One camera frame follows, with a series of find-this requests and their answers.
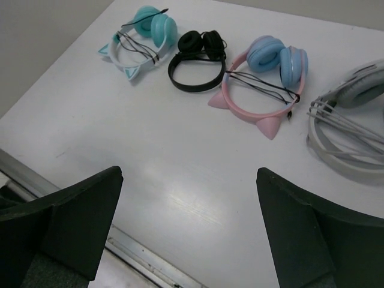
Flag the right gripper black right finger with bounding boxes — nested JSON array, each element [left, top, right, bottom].
[[256, 167, 383, 287]]

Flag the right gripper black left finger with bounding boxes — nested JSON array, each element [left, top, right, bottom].
[[1, 166, 123, 287]]

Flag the black headphone audio cable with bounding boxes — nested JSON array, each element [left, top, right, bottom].
[[115, 8, 169, 65]]

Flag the teal cat-ear headphones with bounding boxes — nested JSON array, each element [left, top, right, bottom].
[[97, 5, 178, 81]]

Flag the grey over-ear headphones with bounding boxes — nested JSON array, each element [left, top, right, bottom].
[[307, 59, 383, 183]]

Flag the pink and blue cat-ear headphones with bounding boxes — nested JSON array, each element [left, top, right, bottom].
[[208, 35, 308, 140]]

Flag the small black headphones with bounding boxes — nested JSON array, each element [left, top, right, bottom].
[[167, 30, 227, 93]]

